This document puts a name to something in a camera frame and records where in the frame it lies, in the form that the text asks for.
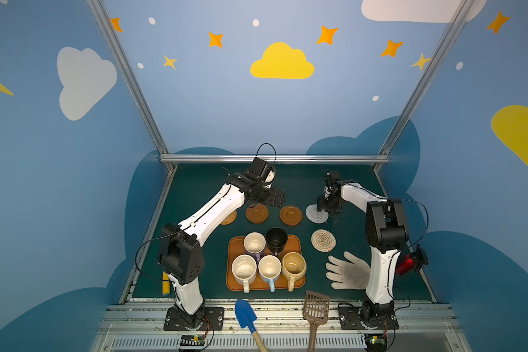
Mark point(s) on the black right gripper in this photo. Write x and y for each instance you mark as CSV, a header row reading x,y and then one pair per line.
x,y
328,207

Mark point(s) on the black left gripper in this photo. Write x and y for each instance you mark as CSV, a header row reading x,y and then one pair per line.
x,y
272,196

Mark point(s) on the grey white woven coaster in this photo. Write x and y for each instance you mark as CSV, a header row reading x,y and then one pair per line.
x,y
316,215

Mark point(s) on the brown wooden round coaster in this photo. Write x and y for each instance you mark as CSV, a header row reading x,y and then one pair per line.
x,y
257,214

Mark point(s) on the woven rattan round coaster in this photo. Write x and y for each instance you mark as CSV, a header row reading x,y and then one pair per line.
x,y
230,218

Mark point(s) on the beige spiral woven coaster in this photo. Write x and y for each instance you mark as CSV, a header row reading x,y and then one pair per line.
x,y
323,240

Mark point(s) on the black mug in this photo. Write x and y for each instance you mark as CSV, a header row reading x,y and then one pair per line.
x,y
276,239

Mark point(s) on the white purple mug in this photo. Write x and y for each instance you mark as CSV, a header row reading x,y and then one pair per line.
x,y
255,245

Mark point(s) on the white cream mug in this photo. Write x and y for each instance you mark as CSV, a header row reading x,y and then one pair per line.
x,y
244,269

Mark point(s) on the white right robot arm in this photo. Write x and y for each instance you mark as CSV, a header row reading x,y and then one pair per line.
x,y
386,231

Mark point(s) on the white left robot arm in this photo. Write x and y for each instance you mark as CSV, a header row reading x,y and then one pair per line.
x,y
180,250

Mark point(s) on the orange rectangular serving tray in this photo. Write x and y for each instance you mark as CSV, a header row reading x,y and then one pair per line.
x,y
236,248

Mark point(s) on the beige yellow mug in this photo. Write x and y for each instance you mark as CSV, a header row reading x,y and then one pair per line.
x,y
294,268

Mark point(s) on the white knitted work glove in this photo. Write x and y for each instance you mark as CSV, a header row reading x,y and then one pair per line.
x,y
352,273

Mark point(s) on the white light-blue mug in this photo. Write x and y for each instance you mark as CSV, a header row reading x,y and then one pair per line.
x,y
270,269

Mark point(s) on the red emergency stop button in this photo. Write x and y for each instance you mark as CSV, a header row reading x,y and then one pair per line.
x,y
412,262

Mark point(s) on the brown slotted spatula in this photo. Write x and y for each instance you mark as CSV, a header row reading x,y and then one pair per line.
x,y
316,312

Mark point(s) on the blue toy shovel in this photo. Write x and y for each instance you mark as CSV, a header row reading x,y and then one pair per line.
x,y
246,317

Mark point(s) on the yellow toy shovel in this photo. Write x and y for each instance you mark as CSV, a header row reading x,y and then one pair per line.
x,y
166,286

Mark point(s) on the right green circuit board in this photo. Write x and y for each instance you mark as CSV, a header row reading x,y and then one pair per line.
x,y
376,343

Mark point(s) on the green circuit board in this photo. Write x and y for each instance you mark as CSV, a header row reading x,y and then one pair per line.
x,y
191,342
376,343

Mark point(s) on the left green circuit board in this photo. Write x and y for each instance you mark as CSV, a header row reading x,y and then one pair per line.
x,y
191,342

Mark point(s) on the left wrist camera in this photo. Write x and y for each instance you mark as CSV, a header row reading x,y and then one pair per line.
x,y
264,169

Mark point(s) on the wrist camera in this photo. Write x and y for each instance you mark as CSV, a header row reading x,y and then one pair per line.
x,y
264,169
331,178

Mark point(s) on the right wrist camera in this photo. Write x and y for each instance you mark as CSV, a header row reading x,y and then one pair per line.
x,y
331,178

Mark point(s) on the horizontal aluminium frame rail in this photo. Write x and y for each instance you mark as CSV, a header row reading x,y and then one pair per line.
x,y
280,159

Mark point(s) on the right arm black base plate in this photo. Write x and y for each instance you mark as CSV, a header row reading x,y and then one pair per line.
x,y
350,319

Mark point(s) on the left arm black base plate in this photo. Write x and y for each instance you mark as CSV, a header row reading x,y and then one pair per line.
x,y
211,318

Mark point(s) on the front aluminium rail bed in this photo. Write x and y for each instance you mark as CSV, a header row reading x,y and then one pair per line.
x,y
138,326

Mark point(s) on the right aluminium frame post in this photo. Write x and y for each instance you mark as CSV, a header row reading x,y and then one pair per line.
x,y
443,47

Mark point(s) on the aluminium frame post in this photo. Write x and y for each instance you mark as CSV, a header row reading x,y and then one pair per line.
x,y
101,15
443,47

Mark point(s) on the left aluminium frame post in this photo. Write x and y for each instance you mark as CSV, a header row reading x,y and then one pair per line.
x,y
101,15

